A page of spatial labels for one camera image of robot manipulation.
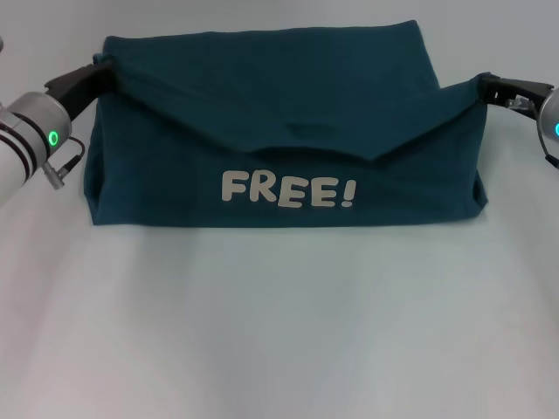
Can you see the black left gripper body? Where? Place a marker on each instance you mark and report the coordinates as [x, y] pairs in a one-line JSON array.
[[76, 89]]

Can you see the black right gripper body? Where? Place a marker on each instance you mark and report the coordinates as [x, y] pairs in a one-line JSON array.
[[519, 91]]

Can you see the teal blue shirt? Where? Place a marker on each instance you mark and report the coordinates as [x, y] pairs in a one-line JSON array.
[[284, 109]]

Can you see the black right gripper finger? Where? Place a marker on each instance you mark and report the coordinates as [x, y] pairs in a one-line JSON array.
[[487, 87]]

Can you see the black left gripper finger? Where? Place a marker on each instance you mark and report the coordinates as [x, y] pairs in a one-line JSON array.
[[104, 67]]

